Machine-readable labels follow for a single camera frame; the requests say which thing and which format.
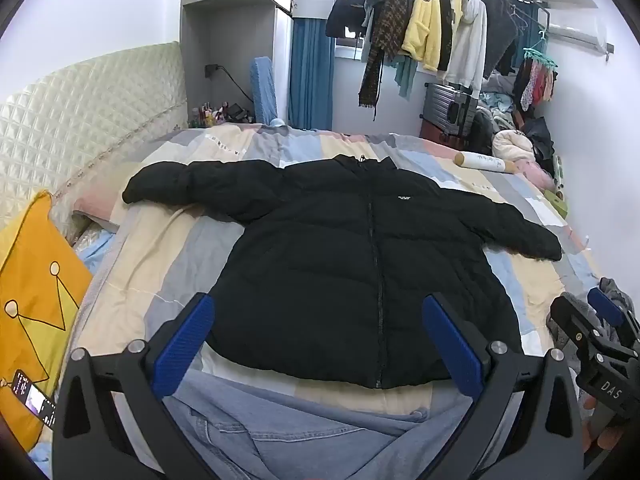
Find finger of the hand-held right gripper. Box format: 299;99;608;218
586;287;640;348
549;294;608;361

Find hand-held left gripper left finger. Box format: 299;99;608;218
52;292;216;480

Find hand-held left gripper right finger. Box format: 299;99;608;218
421;292;586;480

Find black puffer jacket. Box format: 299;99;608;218
122;154;563;390

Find heap of mixed clothes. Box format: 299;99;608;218
475;72;571;201

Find person's right hand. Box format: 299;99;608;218
581;394;626;458

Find grey knit cloth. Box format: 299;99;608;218
547;276;636;356

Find pastel patchwork bed quilt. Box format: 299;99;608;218
27;122;608;480

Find blue denim jeans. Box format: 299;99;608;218
162;367;481;480

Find black smartphone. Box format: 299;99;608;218
9;369;58;431

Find yellow crown print pillow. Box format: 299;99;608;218
0;190;96;453

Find pink pillow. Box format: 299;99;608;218
72;160;151;233

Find cream cylinder bottle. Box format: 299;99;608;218
452;150;521;173

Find cream plush coat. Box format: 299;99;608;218
492;129;536;163

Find red suitcase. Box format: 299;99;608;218
417;117;463;148

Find group of cosmetic bottles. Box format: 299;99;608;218
187;100;256;130

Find green sock drying hanger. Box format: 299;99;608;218
512;30;560;113

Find silver ribbed suitcase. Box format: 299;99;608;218
424;81;480;138

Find cream quilted headboard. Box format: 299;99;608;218
0;41;188;241

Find blue covered chair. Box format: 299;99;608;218
250;56;279;125

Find teal hanging garment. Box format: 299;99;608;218
362;0;418;101

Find white air conditioner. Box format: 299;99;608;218
545;12;613;56

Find white hoodie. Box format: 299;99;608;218
442;0;488;92

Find dark grey hanging garment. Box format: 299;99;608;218
470;0;521;78

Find blue curtain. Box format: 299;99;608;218
288;17;335;132

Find window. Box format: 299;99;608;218
334;35;368;61

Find yellow fleece jacket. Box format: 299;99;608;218
400;0;463;73

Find thin black hanging garment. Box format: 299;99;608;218
432;0;456;73

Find grey built-in cabinet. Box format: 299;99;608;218
180;0;296;126

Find black wall charger with cable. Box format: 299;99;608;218
204;63;256;103

